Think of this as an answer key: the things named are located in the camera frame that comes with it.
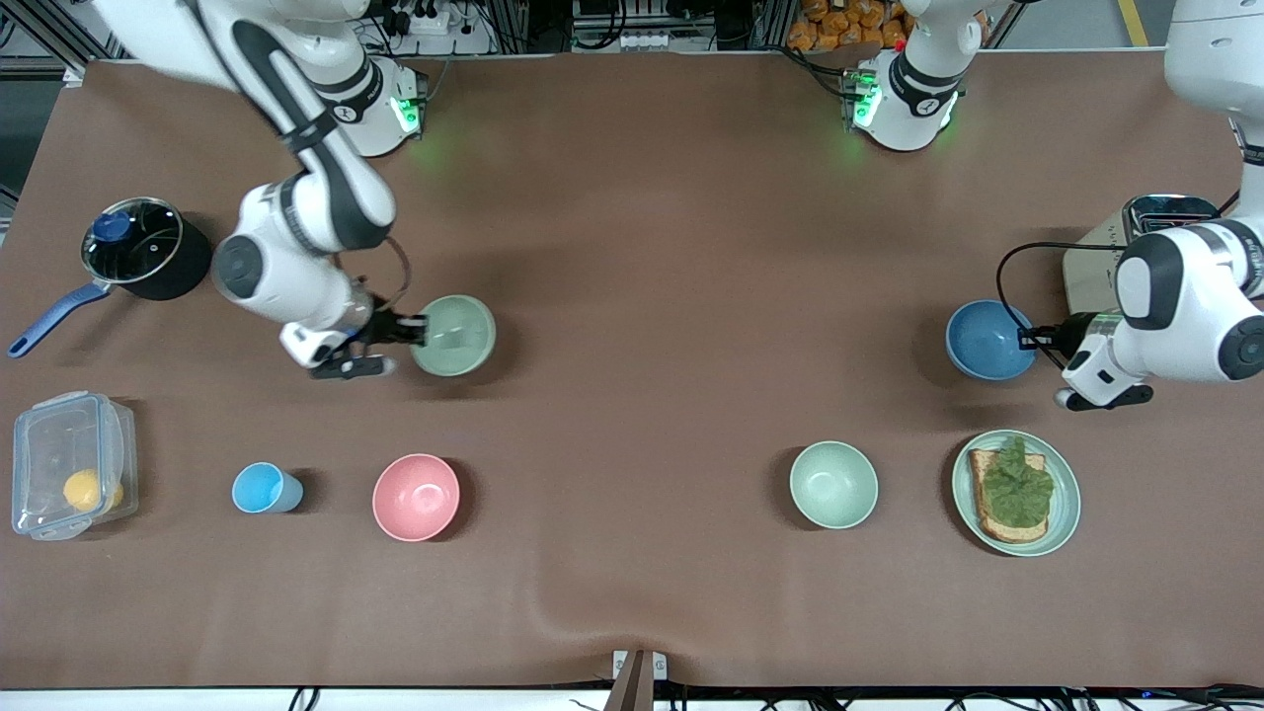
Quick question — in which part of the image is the black base cable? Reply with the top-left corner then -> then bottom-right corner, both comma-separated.
785,44 -> 855,100

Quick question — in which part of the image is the pale green bowl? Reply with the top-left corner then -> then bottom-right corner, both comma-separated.
789,440 -> 880,530
410,294 -> 497,378

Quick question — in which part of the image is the clear plastic lidded container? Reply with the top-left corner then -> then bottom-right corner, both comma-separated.
12,391 -> 139,542

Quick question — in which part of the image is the yellow lemon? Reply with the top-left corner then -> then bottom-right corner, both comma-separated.
62,468 -> 124,513

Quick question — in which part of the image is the black pot with blue handle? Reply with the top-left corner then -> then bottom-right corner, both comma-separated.
8,197 -> 213,358

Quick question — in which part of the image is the glass pot lid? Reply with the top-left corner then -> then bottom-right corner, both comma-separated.
81,197 -> 185,285

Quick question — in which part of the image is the green lettuce leaf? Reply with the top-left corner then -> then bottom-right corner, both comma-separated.
981,435 -> 1056,528

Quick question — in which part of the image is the pink bowl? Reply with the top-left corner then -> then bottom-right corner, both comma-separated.
371,453 -> 462,543

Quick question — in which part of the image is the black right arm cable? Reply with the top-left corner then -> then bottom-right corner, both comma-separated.
380,235 -> 412,313

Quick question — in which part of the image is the blue bowl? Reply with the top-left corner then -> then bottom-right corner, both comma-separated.
945,299 -> 1038,382

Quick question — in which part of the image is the aluminium profile post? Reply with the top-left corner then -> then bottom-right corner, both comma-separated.
611,649 -> 669,711

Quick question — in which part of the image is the pale green plate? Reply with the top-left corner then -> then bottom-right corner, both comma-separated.
951,429 -> 1082,558

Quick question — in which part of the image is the beige metal toaster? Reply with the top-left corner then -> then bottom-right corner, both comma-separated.
1062,194 -> 1225,317

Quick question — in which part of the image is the toast slice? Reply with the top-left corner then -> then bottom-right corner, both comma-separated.
968,447 -> 1050,545

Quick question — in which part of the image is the white power strip with plugs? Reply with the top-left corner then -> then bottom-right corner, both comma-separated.
380,0 -> 495,56

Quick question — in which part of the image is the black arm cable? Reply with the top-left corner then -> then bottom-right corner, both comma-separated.
995,241 -> 1127,343
380,235 -> 412,313

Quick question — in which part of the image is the brown table cover mat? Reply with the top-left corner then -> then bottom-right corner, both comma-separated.
0,51 -> 1264,690

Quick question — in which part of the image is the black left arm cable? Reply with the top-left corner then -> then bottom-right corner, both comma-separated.
995,241 -> 1127,343

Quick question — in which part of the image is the light blue cup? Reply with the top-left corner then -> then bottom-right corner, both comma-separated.
231,461 -> 305,515

